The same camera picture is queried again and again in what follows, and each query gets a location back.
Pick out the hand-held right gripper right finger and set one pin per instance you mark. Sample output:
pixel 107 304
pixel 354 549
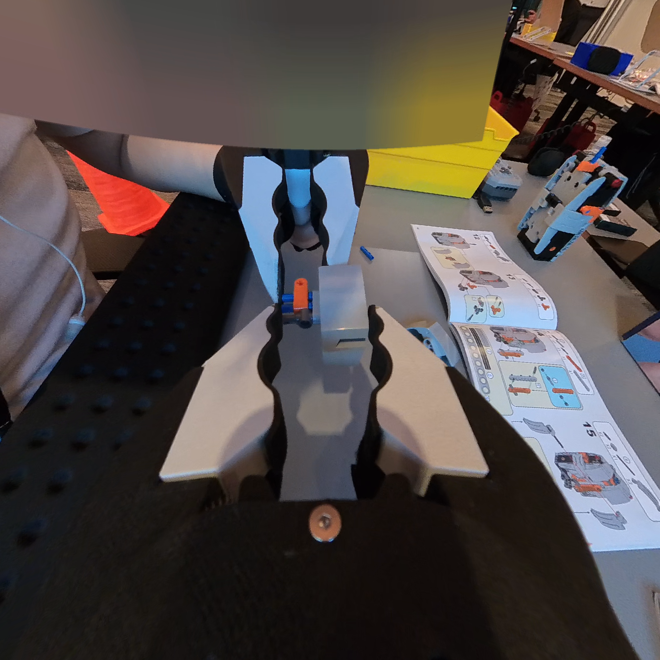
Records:
pixel 428 412

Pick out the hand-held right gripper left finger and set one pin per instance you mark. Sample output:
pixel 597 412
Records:
pixel 221 412

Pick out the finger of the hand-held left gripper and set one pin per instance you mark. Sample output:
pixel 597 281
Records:
pixel 260 216
pixel 340 206

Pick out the orange blue connector assembly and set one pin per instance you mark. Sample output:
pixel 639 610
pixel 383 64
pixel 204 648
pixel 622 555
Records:
pixel 298 301

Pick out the grey motor block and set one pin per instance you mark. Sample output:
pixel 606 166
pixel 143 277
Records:
pixel 343 304

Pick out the grey desk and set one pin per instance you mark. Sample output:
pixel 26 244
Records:
pixel 402 232

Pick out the person's left hand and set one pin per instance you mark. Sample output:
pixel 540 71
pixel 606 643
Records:
pixel 304 234

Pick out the grey round brick piece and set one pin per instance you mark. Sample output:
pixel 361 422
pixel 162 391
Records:
pixel 435 343

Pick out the yellow plastic bin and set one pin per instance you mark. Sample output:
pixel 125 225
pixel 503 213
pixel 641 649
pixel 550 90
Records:
pixel 423 170

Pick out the open instruction booklet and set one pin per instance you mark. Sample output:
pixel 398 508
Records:
pixel 541 392

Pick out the orange traffic cone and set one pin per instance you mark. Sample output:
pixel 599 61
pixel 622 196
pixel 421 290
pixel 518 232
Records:
pixel 118 201

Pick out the red tool bag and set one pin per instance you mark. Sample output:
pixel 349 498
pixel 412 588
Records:
pixel 582 136
pixel 513 113

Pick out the black pouch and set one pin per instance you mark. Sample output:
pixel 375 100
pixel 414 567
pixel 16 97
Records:
pixel 545 162

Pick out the brick vehicle model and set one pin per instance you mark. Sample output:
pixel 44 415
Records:
pixel 567 206

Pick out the brown wooden table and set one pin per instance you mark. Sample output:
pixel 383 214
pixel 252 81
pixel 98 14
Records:
pixel 582 77

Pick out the blue box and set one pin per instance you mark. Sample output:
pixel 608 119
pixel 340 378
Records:
pixel 580 54

